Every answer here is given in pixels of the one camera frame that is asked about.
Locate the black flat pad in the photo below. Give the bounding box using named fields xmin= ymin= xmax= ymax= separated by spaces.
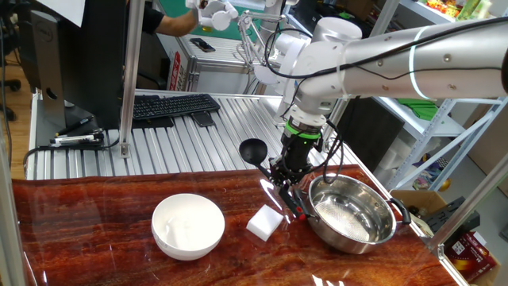
xmin=132 ymin=115 xmax=175 ymax=129

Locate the red and white sign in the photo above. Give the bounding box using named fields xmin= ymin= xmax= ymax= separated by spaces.
xmin=166 ymin=41 xmax=190 ymax=93

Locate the white sponge block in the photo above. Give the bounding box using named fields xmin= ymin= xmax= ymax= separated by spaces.
xmin=245 ymin=203 xmax=285 ymax=242

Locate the black shirt sleeve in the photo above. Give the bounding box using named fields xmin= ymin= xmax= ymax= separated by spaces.
xmin=140 ymin=6 xmax=166 ymax=36

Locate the white paper sheet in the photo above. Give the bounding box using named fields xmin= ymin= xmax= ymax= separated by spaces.
xmin=35 ymin=0 xmax=87 ymax=28

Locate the green cloth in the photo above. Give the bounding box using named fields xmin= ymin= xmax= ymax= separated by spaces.
xmin=396 ymin=98 xmax=440 ymax=122

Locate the black plastic case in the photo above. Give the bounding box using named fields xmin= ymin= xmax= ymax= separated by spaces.
xmin=422 ymin=196 xmax=481 ymax=235

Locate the black smartphone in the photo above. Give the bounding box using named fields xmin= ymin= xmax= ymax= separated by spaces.
xmin=190 ymin=110 xmax=217 ymax=128
xmin=189 ymin=37 xmax=217 ymax=53

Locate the brown cardboard box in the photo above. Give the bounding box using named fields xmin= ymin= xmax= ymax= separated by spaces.
xmin=391 ymin=189 xmax=449 ymax=218

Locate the black keyboard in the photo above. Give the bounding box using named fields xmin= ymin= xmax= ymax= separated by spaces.
xmin=132 ymin=93 xmax=221 ymax=122

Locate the red printed carton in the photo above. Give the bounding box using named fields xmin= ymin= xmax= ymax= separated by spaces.
xmin=444 ymin=231 xmax=499 ymax=284

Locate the black ladle with red ring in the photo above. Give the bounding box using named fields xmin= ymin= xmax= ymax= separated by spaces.
xmin=238 ymin=137 xmax=309 ymax=222

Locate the black camera cable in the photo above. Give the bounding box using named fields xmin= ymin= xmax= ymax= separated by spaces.
xmin=264 ymin=15 xmax=508 ymax=80

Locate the person bare forearm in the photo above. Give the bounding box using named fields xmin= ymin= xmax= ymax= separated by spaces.
xmin=155 ymin=10 xmax=198 ymax=37

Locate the black computer monitor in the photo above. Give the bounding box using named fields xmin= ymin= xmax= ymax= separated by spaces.
xmin=15 ymin=0 xmax=128 ymax=132

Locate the silver aluminium flight case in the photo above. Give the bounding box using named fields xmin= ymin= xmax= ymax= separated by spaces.
xmin=176 ymin=34 xmax=287 ymax=95

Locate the white metal shelf rack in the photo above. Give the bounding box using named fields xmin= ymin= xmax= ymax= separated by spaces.
xmin=372 ymin=0 xmax=508 ymax=191

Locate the green adapter ring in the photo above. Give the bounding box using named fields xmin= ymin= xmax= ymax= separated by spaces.
xmin=283 ymin=121 xmax=321 ymax=140

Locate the wood pattern table mat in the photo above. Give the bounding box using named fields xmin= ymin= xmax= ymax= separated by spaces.
xmin=11 ymin=164 xmax=461 ymax=286

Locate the steel pot with black handles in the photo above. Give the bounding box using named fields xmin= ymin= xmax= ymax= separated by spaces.
xmin=292 ymin=172 xmax=413 ymax=255

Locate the black office chair base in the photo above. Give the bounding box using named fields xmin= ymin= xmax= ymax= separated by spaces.
xmin=0 ymin=77 xmax=23 ymax=122

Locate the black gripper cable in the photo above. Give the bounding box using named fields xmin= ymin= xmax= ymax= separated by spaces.
xmin=277 ymin=65 xmax=508 ymax=184

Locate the black table cable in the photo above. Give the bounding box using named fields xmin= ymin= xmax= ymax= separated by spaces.
xmin=22 ymin=137 xmax=121 ymax=179

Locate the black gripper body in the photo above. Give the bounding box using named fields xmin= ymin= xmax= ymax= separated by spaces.
xmin=280 ymin=137 xmax=318 ymax=170

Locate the white ceramic bowl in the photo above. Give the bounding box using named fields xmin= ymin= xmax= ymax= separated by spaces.
xmin=151 ymin=192 xmax=226 ymax=262

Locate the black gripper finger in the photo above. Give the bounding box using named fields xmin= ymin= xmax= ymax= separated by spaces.
xmin=291 ymin=164 xmax=314 ymax=184
xmin=268 ymin=157 xmax=289 ymax=187

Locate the white marker pen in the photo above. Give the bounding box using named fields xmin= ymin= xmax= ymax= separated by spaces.
xmin=50 ymin=134 xmax=105 ymax=145

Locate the black pen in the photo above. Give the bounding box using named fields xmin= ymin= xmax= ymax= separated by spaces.
xmin=55 ymin=114 xmax=95 ymax=138

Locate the white haptic control device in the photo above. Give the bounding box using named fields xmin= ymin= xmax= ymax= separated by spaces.
xmin=185 ymin=0 xmax=314 ymax=124

